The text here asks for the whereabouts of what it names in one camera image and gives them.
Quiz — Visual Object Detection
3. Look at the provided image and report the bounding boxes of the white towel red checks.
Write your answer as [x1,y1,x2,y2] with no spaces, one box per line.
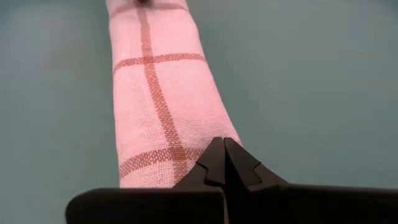
[104,0,243,189]

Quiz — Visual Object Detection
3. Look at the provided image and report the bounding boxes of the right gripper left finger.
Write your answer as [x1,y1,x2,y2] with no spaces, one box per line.
[65,138,226,224]

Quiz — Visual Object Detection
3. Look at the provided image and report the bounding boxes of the green table mat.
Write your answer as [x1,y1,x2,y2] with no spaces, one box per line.
[0,0,398,224]

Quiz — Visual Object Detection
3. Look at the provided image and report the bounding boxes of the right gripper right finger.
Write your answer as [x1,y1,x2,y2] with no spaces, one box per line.
[224,138,398,224]

